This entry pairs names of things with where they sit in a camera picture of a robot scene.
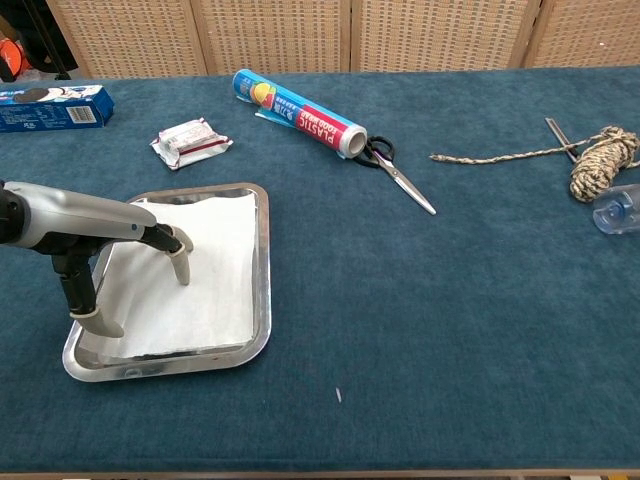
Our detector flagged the beige braided rope bundle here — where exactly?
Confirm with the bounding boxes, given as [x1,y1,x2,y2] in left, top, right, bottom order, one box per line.
[428,125,640,203]

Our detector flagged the blue plastic wrap roll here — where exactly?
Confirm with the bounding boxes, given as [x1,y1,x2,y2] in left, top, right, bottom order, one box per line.
[232,68,369,160]

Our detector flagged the thin silver metal strip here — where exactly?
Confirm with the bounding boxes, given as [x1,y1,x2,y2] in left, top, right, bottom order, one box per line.
[544,117,579,165]

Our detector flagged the blue carpet table cover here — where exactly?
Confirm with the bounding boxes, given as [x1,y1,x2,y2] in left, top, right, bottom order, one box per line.
[0,65,640,474]

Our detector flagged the black-handled scissors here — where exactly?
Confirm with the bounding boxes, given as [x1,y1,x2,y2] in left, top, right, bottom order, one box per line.
[349,135,438,217]

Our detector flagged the clear plastic water bottle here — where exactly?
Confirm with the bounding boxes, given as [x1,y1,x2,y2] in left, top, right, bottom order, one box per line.
[592,182,640,235]

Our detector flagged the orange black object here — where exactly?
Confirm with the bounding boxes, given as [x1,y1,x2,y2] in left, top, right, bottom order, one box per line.
[0,38,25,76]

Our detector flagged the white red snack packet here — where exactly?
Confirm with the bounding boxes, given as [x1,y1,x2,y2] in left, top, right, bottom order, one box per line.
[149,116,235,172]

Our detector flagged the wicker folding screen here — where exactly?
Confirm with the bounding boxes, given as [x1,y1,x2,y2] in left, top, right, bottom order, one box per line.
[44,0,640,79]

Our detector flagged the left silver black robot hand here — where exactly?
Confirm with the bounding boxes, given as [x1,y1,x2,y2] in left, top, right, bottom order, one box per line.
[0,179,195,339]

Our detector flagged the white paper sheet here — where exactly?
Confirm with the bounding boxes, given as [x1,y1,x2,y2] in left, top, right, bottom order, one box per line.
[97,195,259,360]

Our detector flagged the silver metal tray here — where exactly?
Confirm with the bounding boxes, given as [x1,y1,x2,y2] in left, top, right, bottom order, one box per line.
[61,182,273,383]

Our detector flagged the blue cookie box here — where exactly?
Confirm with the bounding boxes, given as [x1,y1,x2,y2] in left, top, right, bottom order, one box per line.
[0,84,116,134]

